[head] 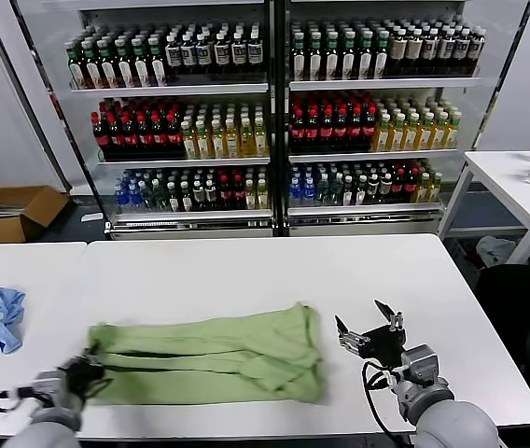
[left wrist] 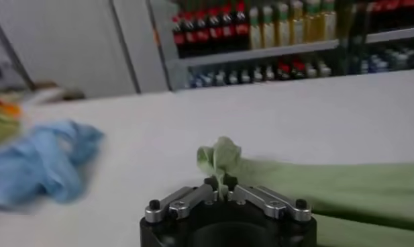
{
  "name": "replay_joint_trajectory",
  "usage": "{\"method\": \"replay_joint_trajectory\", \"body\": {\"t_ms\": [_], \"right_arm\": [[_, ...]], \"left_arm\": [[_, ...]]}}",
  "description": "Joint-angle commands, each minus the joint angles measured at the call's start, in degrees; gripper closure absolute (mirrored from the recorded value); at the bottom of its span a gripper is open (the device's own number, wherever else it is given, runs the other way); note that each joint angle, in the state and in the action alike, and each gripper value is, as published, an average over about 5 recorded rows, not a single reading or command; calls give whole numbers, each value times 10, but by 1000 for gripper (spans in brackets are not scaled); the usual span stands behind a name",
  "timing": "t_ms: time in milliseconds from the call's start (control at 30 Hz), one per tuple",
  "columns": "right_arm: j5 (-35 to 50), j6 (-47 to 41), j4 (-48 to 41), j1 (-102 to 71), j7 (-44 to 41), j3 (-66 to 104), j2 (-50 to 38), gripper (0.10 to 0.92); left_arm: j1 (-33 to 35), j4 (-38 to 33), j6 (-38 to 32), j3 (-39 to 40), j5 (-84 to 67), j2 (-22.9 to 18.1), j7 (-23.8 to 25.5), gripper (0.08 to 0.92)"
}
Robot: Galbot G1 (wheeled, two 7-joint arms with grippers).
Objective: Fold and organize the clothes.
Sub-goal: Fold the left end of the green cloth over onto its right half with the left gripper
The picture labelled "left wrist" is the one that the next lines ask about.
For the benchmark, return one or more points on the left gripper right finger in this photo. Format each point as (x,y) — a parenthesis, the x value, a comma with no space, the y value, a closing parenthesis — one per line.
(270,203)

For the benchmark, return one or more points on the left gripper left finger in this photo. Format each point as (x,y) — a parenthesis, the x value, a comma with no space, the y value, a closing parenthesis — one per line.
(183,201)

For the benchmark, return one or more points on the light green printed t-shirt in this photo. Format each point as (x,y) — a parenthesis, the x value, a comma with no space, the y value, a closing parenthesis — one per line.
(344,188)

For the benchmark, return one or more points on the blue label water bottle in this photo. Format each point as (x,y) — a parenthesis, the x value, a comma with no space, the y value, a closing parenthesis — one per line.
(194,81)
(207,80)

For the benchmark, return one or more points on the green label water bottle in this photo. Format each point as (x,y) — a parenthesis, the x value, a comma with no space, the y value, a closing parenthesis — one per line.
(233,77)
(220,78)

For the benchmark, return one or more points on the cream label dark drink bottle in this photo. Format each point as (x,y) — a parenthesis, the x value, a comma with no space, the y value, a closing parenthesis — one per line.
(268,73)

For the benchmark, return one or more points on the red cap cola bottle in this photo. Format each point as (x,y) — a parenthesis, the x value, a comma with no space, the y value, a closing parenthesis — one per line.
(242,28)
(190,35)
(202,33)
(298,67)
(215,32)
(178,37)
(284,70)
(228,30)

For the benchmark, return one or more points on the crumpled light blue garment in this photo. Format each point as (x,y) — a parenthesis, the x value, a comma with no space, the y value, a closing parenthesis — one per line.
(42,164)

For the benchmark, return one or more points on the white beverage shelf unit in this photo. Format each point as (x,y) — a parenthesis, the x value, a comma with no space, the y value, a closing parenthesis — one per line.
(260,52)
(394,35)

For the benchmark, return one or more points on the open cooler door panel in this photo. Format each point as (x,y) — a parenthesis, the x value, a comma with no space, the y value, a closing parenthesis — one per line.
(139,40)

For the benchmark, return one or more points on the brown cardboard box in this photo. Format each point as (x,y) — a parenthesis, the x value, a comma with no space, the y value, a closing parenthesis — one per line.
(47,85)

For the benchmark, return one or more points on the orange green clothing pile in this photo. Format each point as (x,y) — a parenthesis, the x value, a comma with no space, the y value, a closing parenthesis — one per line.
(5,121)

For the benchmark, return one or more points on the dark slanted metal pole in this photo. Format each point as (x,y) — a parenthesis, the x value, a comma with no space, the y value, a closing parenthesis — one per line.
(12,48)

